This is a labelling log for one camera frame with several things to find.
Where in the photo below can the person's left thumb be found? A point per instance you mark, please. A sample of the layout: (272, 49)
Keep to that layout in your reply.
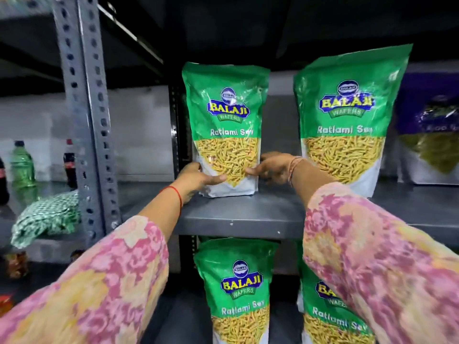
(213, 180)

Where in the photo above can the dark perforated rack post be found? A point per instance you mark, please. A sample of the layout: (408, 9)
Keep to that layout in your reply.
(178, 136)

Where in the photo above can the person's left forearm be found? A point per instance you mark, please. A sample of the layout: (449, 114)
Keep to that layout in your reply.
(107, 279)

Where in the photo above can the dark cola bottle red label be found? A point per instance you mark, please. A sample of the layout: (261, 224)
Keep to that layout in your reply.
(3, 184)
(70, 164)

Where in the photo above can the person's right forearm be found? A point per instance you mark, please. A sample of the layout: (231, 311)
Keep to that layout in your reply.
(376, 261)

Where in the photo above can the green chequered packet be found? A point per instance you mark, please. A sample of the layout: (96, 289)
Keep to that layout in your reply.
(48, 218)

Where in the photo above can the pink thread wristband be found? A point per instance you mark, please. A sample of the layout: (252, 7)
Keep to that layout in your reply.
(293, 169)

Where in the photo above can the grey perforated rack post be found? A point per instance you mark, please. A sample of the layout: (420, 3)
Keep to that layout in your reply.
(88, 114)

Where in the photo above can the grey metal shelf board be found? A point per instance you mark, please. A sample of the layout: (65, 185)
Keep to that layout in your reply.
(287, 28)
(247, 214)

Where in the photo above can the person's right thumb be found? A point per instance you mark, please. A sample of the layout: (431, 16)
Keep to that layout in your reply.
(258, 170)

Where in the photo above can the person's right hand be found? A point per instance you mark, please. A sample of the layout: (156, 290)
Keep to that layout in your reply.
(276, 170)

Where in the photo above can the green plastic bottle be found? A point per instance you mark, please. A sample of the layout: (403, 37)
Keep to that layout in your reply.
(22, 166)

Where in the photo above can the green snack packet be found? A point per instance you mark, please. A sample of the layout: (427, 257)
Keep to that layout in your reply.
(238, 293)
(322, 318)
(346, 118)
(226, 114)

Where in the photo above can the red orange packet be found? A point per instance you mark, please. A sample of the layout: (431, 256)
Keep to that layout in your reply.
(5, 304)

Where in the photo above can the red thread wristband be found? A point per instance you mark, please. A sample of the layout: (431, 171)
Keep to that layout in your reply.
(176, 192)

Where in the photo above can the purple snack packet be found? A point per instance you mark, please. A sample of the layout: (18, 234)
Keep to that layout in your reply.
(430, 132)

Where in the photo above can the person's left hand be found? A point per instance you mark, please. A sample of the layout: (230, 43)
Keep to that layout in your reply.
(192, 180)

